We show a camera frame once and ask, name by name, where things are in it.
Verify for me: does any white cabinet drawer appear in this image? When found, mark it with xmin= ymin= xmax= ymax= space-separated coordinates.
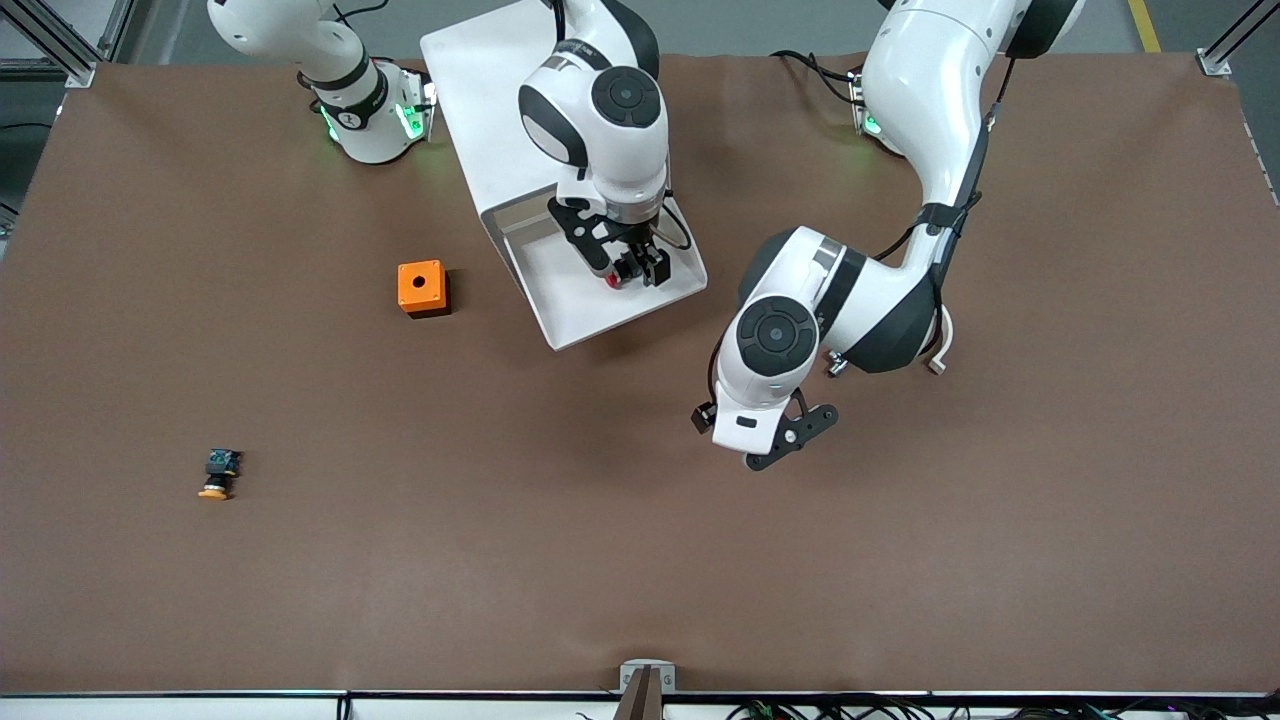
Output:
xmin=497 ymin=185 xmax=709 ymax=352

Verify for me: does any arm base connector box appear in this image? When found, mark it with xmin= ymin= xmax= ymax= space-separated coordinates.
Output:
xmin=398 ymin=62 xmax=438 ymax=143
xmin=850 ymin=75 xmax=883 ymax=136

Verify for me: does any white drawer cabinet housing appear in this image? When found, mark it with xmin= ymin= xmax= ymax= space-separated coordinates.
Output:
xmin=419 ymin=0 xmax=671 ymax=241

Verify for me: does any yellow push button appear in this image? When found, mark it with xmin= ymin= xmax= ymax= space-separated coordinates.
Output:
xmin=198 ymin=449 xmax=243 ymax=501

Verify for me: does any brown table cover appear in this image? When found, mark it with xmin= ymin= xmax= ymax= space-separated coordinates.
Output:
xmin=0 ymin=52 xmax=1280 ymax=696

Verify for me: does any orange box with hole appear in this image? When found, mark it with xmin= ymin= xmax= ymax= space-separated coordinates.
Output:
xmin=398 ymin=261 xmax=451 ymax=319

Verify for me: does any black base cable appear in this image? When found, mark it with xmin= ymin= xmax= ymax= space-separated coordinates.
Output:
xmin=770 ymin=48 xmax=859 ymax=106

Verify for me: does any white curved bracket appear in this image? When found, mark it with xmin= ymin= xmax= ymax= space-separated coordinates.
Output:
xmin=925 ymin=305 xmax=955 ymax=376

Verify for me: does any grey metal edge bracket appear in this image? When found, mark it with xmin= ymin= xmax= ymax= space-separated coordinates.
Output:
xmin=620 ymin=659 xmax=677 ymax=694

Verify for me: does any brown vertical post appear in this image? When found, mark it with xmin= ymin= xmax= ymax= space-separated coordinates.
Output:
xmin=612 ymin=666 xmax=663 ymax=720

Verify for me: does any white table edge rail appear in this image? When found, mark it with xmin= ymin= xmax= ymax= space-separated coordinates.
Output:
xmin=0 ymin=690 xmax=1280 ymax=720

